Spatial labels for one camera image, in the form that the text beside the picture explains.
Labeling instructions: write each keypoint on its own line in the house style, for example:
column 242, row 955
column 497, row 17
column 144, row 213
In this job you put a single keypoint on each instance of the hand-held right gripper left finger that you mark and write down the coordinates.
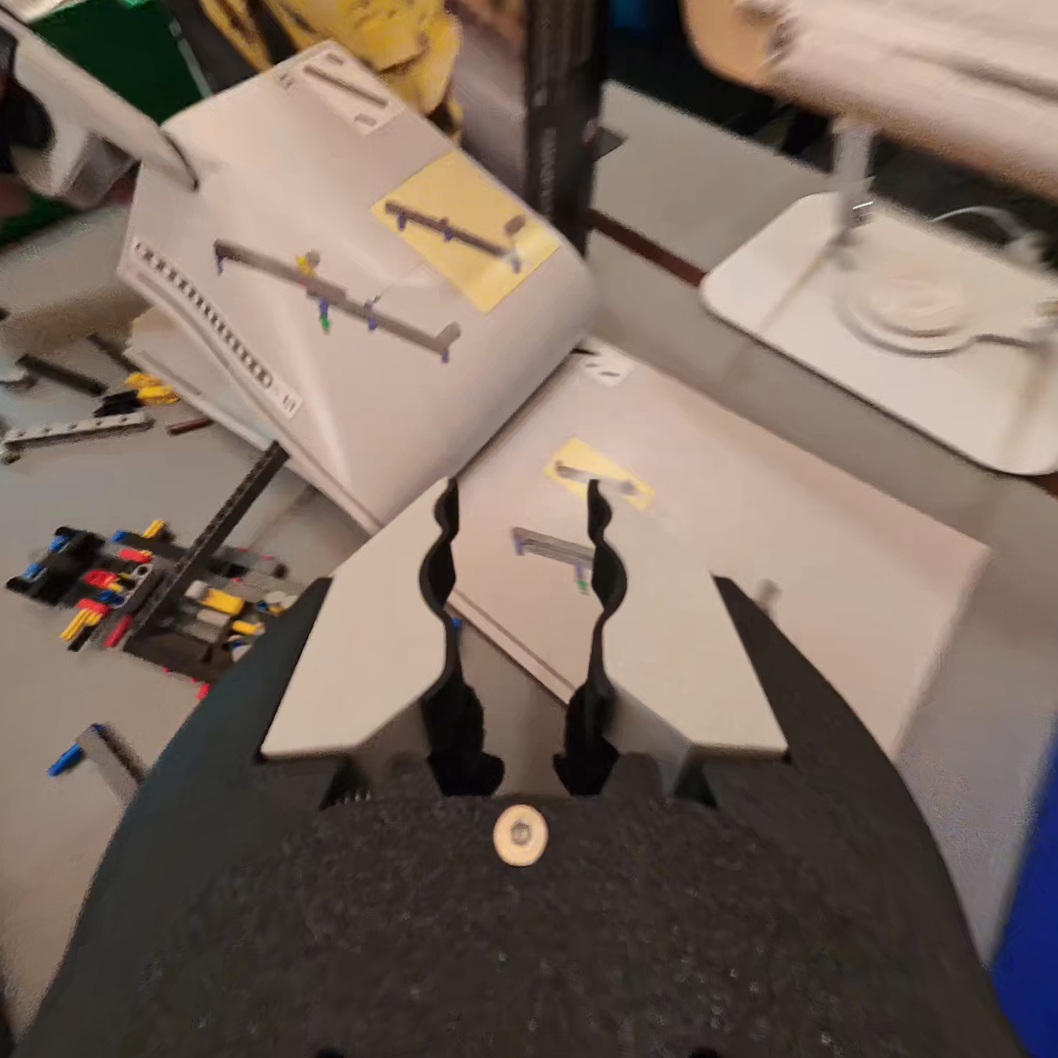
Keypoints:
column 364, row 661

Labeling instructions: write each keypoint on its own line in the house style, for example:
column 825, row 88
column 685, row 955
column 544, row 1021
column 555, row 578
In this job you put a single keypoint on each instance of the green plastic bin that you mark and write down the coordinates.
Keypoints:
column 107, row 58

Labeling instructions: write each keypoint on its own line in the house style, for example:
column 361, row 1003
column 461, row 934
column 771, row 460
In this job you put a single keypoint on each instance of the blue plastic bin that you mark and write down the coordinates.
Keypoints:
column 1033, row 909

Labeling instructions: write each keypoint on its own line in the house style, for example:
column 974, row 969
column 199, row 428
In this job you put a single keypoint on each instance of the grey building instruction booklet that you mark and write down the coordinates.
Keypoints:
column 785, row 537

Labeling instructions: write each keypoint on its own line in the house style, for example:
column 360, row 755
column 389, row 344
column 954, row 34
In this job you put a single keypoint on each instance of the black long holed toy beam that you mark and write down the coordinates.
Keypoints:
column 215, row 537

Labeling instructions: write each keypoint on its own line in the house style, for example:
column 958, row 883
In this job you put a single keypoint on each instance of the brown toy axle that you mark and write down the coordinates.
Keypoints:
column 190, row 426

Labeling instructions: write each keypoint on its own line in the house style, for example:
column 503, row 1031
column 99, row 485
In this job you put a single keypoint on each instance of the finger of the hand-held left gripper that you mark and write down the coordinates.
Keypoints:
column 99, row 91

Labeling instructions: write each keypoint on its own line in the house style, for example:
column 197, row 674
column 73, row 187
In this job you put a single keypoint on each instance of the toy car chassis assembly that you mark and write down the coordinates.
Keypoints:
column 215, row 599

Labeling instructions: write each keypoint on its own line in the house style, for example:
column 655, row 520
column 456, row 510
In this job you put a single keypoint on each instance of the dark grey long toy beam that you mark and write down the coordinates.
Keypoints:
column 107, row 752

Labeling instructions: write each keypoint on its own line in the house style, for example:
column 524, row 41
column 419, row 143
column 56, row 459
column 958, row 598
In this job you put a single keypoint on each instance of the printed instruction sheet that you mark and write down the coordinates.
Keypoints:
column 909, row 74

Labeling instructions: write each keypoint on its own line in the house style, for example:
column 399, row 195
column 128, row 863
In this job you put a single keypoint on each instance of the yellow car toy set box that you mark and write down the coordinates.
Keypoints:
column 562, row 124

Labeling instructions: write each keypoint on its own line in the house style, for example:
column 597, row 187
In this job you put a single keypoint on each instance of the light grey holed toy beam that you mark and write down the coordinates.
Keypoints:
column 83, row 430

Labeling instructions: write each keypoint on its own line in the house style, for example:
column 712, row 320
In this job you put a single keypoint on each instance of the yellow toy connector piece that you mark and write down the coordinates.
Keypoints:
column 153, row 388

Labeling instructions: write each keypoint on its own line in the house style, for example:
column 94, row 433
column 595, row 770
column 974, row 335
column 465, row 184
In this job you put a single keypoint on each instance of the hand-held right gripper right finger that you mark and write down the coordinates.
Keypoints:
column 686, row 669

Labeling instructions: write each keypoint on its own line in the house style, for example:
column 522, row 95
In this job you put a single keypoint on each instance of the black short toy beam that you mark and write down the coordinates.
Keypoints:
column 62, row 374

